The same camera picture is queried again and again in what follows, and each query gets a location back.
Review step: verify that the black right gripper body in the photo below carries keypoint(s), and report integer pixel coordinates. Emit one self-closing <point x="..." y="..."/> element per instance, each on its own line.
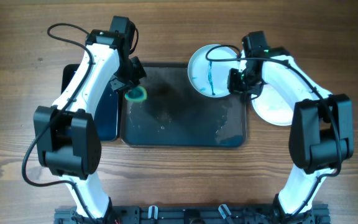
<point x="241" y="81"/>

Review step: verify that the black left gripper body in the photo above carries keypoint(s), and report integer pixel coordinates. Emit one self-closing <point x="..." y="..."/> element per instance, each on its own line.
<point x="128" y="74"/>

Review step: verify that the green yellow sponge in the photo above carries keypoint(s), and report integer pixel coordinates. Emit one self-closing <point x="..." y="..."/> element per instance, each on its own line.
<point x="135" y="94"/>

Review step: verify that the white plate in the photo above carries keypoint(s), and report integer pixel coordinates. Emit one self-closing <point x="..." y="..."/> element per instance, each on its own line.
<point x="272" y="108"/>

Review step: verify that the white plate stained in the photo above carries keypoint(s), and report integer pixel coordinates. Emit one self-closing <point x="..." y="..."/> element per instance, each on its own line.
<point x="207" y="77"/>

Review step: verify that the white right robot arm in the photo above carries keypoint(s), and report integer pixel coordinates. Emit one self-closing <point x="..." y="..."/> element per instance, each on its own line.
<point x="321" y="135"/>

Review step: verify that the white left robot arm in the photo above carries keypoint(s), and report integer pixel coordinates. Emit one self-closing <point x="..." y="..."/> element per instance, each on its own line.
<point x="66" y="137"/>

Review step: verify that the black water tray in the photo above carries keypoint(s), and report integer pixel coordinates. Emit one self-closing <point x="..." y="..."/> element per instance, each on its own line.
<point x="107" y="115"/>

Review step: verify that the dark grey serving tray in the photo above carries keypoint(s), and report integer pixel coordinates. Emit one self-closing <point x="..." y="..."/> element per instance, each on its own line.
<point x="176" y="115"/>

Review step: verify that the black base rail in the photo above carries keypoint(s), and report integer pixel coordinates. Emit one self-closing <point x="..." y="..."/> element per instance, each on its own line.
<point x="261" y="213"/>

